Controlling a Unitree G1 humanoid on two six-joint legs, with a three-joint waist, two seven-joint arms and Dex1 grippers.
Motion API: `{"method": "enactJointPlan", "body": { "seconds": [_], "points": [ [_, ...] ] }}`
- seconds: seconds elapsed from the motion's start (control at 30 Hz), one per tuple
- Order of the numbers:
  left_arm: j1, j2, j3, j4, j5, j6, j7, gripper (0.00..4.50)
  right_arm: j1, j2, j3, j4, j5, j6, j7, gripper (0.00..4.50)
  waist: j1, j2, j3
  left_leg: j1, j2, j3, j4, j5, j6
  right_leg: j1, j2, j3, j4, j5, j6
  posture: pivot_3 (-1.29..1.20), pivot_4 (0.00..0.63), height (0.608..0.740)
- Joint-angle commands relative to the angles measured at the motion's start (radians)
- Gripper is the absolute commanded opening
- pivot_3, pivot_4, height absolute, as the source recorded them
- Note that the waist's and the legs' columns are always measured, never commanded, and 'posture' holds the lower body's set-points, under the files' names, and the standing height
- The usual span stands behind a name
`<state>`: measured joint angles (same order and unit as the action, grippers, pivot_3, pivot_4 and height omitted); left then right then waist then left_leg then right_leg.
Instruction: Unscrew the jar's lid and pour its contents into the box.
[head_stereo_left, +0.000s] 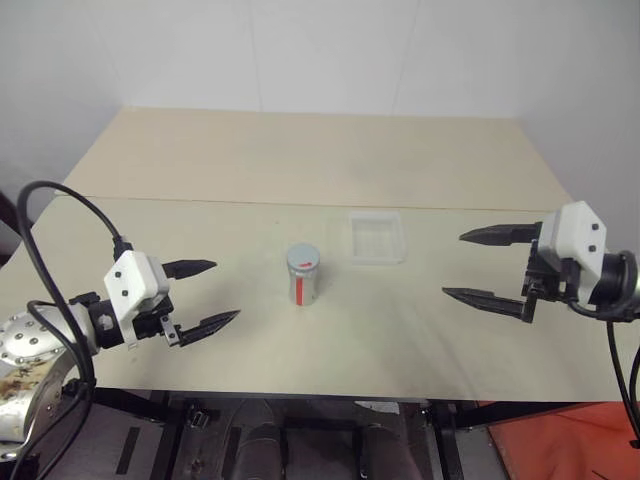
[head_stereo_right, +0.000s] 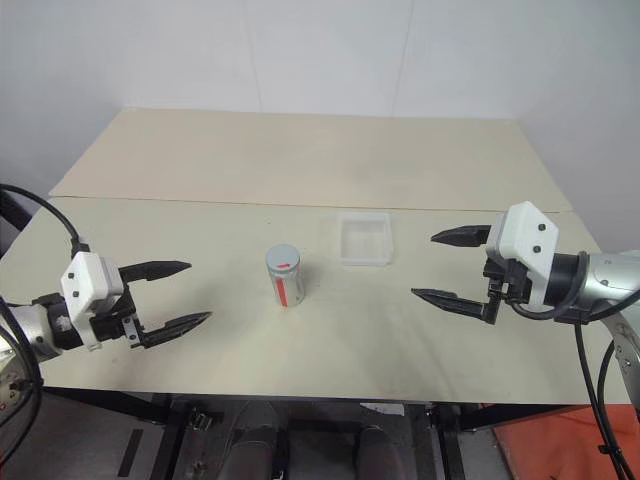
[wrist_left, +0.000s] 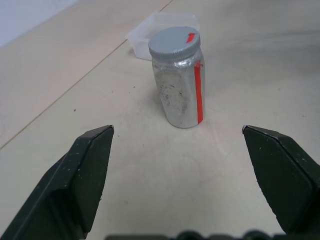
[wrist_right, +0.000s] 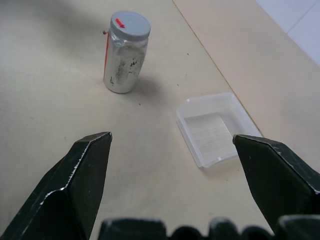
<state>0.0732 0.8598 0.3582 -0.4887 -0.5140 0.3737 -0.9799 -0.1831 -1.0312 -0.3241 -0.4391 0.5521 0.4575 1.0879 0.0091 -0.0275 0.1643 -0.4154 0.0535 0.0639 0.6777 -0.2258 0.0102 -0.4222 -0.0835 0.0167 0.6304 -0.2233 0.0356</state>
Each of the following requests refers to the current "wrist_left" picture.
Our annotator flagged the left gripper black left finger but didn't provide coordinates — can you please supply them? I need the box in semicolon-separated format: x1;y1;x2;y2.
0;124;115;240

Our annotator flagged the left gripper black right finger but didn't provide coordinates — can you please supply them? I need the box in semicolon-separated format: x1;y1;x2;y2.
241;124;320;236

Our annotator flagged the silver bottle with red stripe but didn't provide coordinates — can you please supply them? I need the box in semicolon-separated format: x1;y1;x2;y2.
151;48;206;130

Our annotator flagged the grey round lid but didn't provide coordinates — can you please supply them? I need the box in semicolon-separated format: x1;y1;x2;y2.
147;26;202;62

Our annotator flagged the clear plastic container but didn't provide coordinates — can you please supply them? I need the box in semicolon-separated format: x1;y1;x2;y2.
127;11;202;61

